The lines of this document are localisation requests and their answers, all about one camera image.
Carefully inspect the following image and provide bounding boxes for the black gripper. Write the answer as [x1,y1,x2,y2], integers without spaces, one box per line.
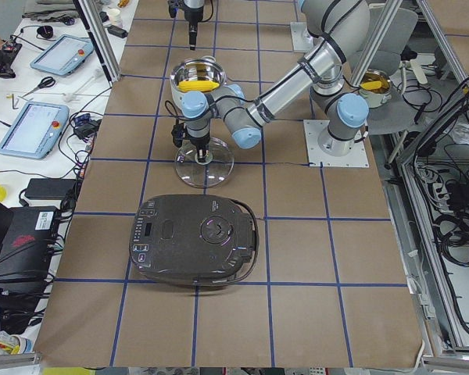
[187,130,209,161]
[183,0,204,51]

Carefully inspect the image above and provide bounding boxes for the glass pot lid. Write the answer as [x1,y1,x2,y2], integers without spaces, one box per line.
[174,137,235,188]

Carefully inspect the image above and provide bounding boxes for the yellow toy corn cob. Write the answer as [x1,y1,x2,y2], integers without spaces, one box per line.
[177,80,220,92]

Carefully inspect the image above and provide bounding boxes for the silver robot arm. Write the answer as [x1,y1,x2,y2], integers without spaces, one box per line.
[172,1,370,163]

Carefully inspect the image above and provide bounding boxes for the white pot with steel rim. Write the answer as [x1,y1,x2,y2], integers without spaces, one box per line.
[170,55,227,109]

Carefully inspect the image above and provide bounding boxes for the white paper cup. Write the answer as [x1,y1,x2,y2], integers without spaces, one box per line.
[106,9,123,27]

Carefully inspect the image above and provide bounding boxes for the dark brown rice cooker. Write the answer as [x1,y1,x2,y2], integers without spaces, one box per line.
[129,194,260,287]

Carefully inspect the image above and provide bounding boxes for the blue teach pendant far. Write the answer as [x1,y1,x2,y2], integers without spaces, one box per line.
[30,34,94,76]

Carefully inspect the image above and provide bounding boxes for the blue teach pendant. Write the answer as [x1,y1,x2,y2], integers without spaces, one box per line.
[0,101,70,159]
[30,34,94,76]

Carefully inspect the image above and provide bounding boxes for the black power adapter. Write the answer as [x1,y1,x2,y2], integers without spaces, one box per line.
[19,178,76,206]

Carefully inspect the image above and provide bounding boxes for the blue teach pendant near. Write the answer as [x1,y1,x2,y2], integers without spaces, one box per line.
[0,101,70,159]

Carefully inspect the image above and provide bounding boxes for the steel bowl on chair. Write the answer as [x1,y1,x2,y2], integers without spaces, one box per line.
[360,70,392,109]

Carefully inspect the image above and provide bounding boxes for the black laptop with red logo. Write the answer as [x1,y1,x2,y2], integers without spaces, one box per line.
[0,203,61,280]

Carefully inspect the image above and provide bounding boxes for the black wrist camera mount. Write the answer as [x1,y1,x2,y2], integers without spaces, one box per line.
[171,120,187,148]

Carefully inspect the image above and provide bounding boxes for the aluminium frame post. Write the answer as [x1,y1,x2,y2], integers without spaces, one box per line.
[73,0,120,84]

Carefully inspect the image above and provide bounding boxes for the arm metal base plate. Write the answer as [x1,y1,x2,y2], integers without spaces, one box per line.
[303,120,369,168]
[290,22,314,53]

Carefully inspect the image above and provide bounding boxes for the scissors with black handles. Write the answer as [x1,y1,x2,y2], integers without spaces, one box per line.
[26,76,56,95]

